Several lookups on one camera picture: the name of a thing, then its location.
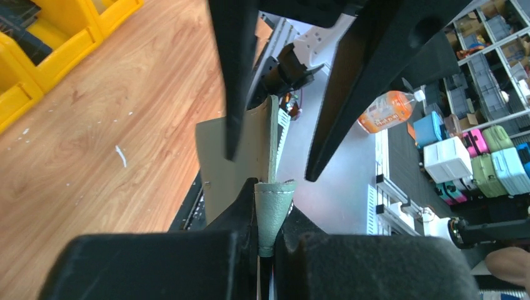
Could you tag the black credit card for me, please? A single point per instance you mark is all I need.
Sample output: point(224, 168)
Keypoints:
point(16, 18)

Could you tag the blue storage box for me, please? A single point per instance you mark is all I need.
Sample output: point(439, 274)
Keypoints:
point(429, 130)

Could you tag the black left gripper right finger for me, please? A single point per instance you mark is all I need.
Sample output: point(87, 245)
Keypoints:
point(312, 264)

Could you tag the green suitcase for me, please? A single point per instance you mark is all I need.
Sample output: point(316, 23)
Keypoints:
point(497, 138)

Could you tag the person's hand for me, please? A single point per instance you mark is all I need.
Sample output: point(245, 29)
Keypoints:
point(510, 264)

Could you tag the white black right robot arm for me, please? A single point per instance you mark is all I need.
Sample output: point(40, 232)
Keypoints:
point(306, 55)

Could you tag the orange drink bottle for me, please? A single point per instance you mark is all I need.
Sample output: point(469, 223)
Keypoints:
point(390, 109)

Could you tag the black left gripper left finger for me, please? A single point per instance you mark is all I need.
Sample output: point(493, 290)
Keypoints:
point(217, 262)

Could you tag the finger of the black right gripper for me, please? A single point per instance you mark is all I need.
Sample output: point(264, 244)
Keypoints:
point(390, 42)
point(234, 24)

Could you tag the yellow left plastic bin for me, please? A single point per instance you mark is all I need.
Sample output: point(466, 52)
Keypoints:
point(19, 90)

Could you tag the light blue suitcase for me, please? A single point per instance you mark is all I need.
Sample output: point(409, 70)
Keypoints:
point(510, 171)

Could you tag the yellow right plastic bin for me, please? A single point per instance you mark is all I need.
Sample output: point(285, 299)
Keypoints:
point(110, 14)

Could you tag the white storage box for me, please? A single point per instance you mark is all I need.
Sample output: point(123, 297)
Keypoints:
point(447, 160)

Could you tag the yellow middle plastic bin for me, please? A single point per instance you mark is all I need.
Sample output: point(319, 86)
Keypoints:
point(70, 30)

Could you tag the yellow plastic bin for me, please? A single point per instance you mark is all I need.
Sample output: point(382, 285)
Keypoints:
point(19, 90)
point(110, 14)
point(70, 30)

